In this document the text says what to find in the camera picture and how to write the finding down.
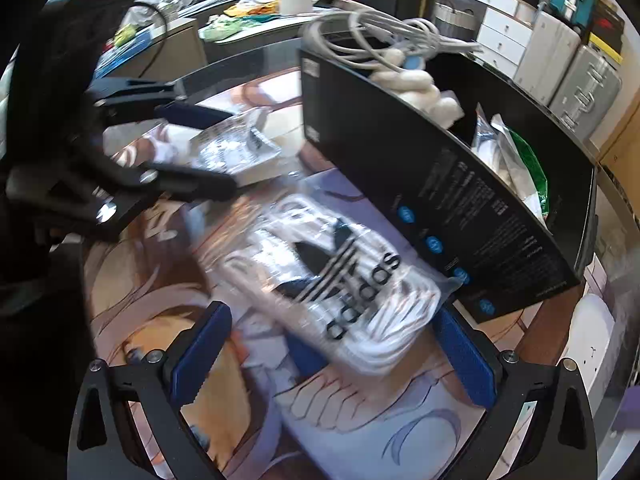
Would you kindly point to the white and blue plush toy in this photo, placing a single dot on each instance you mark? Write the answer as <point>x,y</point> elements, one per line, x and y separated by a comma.
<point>420,90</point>

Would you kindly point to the white cat-shaped pad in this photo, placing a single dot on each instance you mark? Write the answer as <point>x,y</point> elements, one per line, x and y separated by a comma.
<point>595,350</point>

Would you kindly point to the black cardboard box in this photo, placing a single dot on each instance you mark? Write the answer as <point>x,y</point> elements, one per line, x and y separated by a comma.
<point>450,200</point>

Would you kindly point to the printed cartoon table mat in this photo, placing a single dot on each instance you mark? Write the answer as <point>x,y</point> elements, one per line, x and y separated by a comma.
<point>310,410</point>

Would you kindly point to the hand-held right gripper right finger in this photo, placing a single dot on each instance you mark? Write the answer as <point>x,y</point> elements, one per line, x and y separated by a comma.
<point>462,355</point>

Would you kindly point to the white drawer unit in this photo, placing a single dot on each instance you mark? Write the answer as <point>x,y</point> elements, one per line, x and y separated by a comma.
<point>502,42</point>

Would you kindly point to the silver suitcase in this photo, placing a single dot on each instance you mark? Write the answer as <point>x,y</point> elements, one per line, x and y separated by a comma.
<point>587,90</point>

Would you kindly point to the clear packet white contents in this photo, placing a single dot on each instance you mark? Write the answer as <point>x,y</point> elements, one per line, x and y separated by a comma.
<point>235,145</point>

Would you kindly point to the green plastic bag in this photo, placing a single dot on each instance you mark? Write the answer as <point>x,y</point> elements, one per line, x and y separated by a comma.
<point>224,27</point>

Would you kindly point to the green label packet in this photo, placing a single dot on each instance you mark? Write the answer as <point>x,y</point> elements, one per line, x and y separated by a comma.
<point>530,170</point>

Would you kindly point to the yellow plastic bag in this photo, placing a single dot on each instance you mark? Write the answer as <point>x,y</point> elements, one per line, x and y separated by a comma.
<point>250,10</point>

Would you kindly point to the stack of shoe boxes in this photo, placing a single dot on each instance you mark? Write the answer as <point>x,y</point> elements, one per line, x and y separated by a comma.
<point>607,30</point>

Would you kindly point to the beige side table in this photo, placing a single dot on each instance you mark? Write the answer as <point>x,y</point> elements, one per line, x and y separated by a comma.
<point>175,50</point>

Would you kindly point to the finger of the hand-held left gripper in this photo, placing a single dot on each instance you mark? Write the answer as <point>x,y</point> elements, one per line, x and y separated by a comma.
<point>200,112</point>
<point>190,180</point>

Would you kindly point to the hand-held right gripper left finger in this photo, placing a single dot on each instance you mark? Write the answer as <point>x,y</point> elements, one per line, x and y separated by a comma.
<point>200,355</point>

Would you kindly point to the tan wooden door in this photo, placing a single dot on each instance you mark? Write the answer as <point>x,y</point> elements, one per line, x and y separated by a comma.
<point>622,140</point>

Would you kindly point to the woven storage basket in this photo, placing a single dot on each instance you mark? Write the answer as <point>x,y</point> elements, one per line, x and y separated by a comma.
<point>452,22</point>

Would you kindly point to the beige cabinet with white top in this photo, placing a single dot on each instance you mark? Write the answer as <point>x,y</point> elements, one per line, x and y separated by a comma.
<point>265,40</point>

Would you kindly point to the white laces bag black print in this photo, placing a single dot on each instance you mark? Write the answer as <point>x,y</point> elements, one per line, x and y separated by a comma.
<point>340,280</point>

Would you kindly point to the white suitcase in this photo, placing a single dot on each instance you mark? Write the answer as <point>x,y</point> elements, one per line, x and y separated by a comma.
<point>547,55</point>

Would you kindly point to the purple yoga mat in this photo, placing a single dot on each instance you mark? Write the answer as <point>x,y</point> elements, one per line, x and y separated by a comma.
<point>629,410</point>

